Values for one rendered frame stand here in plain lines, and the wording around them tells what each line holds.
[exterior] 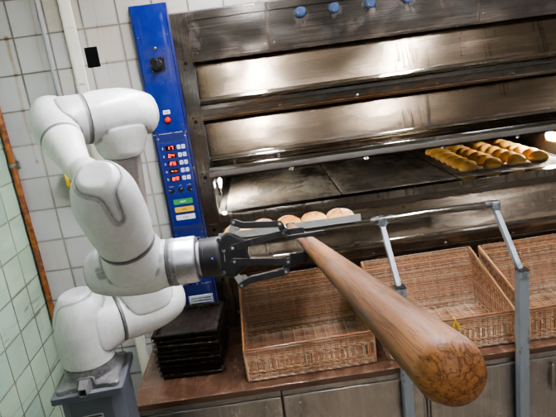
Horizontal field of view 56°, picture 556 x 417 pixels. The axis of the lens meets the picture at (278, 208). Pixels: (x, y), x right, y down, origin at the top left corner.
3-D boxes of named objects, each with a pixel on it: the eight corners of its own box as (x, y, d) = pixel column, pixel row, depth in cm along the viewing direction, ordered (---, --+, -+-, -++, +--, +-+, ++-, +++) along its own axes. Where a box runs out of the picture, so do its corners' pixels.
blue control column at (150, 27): (225, 287, 465) (182, 35, 408) (243, 285, 465) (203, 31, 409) (210, 433, 279) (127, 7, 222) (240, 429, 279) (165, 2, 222)
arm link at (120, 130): (112, 325, 171) (174, 302, 182) (129, 352, 159) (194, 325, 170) (66, 88, 139) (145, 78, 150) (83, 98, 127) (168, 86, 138)
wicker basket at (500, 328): (362, 311, 266) (357, 260, 259) (472, 294, 267) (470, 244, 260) (387, 362, 219) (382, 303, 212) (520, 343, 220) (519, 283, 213)
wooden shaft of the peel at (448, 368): (501, 410, 21) (491, 334, 21) (426, 421, 21) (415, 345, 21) (294, 230, 192) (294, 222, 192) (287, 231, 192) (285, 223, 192)
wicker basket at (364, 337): (244, 328, 264) (236, 278, 257) (354, 312, 266) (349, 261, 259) (246, 385, 217) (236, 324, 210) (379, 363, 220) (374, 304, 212)
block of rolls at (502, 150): (423, 154, 326) (423, 146, 324) (499, 144, 327) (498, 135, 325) (462, 173, 267) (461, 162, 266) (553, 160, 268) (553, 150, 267)
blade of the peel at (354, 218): (361, 220, 201) (360, 213, 201) (218, 241, 200) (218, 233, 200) (347, 218, 237) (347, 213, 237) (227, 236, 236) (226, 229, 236)
